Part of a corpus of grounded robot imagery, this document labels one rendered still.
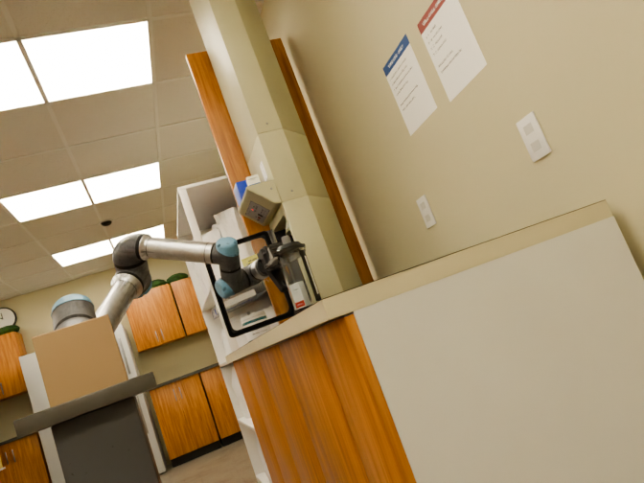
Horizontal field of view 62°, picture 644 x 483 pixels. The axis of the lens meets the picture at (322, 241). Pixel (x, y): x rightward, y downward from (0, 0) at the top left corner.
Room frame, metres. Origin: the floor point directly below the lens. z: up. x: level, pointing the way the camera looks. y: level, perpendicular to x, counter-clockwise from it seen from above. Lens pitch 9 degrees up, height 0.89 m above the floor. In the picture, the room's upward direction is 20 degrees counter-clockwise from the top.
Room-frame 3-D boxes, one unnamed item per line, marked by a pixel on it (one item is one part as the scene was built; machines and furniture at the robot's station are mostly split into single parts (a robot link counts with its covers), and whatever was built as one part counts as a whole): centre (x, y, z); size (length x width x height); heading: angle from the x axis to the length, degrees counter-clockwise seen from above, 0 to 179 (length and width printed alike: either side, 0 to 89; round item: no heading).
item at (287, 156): (2.24, 0.03, 1.32); 0.32 x 0.25 x 0.77; 19
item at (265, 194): (2.18, 0.20, 1.46); 0.32 x 0.12 x 0.10; 19
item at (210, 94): (2.46, 0.07, 1.64); 0.49 x 0.03 x 1.40; 109
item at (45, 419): (1.45, 0.72, 0.92); 0.32 x 0.32 x 0.04; 22
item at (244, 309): (2.31, 0.36, 1.19); 0.30 x 0.01 x 0.40; 99
